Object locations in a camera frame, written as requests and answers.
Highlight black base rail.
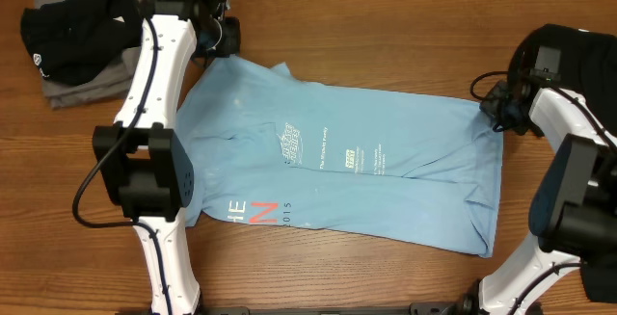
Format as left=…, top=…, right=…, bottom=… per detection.
left=201, top=302, right=487, bottom=315

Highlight light blue t-shirt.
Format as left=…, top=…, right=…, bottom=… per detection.
left=177, top=57, right=503, bottom=257

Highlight folded black polo shirt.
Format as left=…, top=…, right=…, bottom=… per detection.
left=20, top=0, right=142, bottom=87

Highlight folded grey garment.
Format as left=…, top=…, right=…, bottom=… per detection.
left=33, top=0, right=141, bottom=109

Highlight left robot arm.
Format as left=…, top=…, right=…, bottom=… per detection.
left=86, top=0, right=240, bottom=314

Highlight black garment at right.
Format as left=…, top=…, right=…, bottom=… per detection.
left=506, top=23, right=617, bottom=304

